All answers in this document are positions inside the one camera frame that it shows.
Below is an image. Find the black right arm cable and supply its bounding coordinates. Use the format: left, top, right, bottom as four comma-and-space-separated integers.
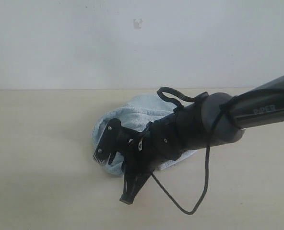
150, 86, 238, 208

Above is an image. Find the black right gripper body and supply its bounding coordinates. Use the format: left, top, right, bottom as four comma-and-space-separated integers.
118, 117, 180, 175

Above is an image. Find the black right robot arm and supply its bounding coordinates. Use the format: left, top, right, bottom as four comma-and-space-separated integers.
120, 76, 284, 204

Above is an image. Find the light blue fleece towel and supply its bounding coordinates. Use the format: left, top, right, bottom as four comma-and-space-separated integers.
91, 94, 197, 177

